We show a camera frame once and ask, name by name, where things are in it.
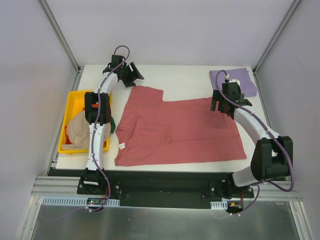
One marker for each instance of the green t-shirt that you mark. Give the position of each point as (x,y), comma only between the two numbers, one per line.
(112,125)

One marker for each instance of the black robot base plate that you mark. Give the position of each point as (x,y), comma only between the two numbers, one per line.
(158,189)

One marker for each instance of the white left cable duct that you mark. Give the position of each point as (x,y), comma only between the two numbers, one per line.
(68,201)

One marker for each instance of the white cable duct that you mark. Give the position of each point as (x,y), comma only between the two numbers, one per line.
(219,205)
(68,201)

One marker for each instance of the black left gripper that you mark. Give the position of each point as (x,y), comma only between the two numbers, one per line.
(129,75)

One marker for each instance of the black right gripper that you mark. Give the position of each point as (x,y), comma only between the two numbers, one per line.
(222,105)

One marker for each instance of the left aluminium frame post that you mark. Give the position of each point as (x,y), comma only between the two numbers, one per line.
(44,5)

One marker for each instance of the pink t-shirt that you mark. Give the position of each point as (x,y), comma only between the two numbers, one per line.
(157,132)

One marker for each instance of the yellow plastic bin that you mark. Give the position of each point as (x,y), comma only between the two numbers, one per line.
(75,104)

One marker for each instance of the beige t-shirt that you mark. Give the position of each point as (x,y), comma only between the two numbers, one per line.
(70,147)

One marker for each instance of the orange t-shirt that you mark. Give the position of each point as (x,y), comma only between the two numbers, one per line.
(67,137)

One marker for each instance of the white right cable duct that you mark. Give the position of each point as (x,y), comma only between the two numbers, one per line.
(219,205)

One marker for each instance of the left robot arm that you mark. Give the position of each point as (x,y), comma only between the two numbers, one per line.
(97,112)

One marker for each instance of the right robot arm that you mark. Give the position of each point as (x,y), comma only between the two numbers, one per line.
(273,154)

